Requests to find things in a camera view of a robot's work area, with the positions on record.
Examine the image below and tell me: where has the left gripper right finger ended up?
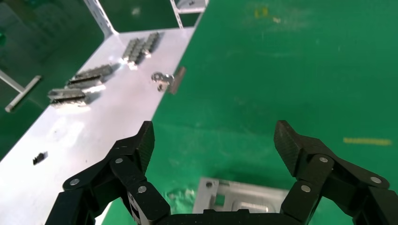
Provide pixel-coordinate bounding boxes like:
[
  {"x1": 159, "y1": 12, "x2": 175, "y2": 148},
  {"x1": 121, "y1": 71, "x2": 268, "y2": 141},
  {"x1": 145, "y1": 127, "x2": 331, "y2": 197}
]
[{"x1": 273, "y1": 120, "x2": 398, "y2": 225}]

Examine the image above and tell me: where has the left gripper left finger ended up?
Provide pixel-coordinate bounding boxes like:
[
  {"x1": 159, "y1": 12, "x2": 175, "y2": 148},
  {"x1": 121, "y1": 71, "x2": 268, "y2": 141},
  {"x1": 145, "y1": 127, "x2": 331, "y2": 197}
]
[{"x1": 45, "y1": 121, "x2": 171, "y2": 225}]

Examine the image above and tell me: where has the stamped metal bracket part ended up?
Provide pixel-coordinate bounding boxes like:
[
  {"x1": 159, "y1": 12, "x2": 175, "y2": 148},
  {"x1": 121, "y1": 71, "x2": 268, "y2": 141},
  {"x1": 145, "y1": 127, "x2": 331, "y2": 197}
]
[{"x1": 192, "y1": 177, "x2": 291, "y2": 215}]

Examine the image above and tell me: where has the white table board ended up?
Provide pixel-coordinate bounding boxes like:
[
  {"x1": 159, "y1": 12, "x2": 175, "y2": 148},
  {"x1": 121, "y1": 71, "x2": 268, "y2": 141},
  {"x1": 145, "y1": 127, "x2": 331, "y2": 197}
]
[{"x1": 0, "y1": 26, "x2": 197, "y2": 225}]

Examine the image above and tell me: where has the small black piece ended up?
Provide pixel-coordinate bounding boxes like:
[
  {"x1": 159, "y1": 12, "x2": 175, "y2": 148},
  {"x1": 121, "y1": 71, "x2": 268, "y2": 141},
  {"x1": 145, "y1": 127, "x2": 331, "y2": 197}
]
[{"x1": 32, "y1": 152, "x2": 48, "y2": 166}]

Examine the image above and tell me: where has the silver binder clip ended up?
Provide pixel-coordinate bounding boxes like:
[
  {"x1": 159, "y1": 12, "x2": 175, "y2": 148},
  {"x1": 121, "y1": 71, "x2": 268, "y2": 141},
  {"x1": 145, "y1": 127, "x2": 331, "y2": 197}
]
[{"x1": 151, "y1": 66, "x2": 187, "y2": 95}]

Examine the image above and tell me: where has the green table cloth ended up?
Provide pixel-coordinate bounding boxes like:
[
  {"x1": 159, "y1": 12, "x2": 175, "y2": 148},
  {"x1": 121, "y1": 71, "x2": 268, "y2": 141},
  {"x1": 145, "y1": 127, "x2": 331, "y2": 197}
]
[{"x1": 102, "y1": 0, "x2": 398, "y2": 225}]

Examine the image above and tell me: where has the grey metal bar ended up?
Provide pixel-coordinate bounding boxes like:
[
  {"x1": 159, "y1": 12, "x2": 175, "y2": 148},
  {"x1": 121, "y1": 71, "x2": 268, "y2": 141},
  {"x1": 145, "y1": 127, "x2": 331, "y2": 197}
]
[{"x1": 0, "y1": 69, "x2": 43, "y2": 113}]

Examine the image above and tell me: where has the grey metal shelving rack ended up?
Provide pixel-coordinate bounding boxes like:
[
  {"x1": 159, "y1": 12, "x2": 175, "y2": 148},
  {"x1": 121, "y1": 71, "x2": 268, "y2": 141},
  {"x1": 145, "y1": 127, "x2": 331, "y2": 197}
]
[{"x1": 82, "y1": 0, "x2": 209, "y2": 38}]

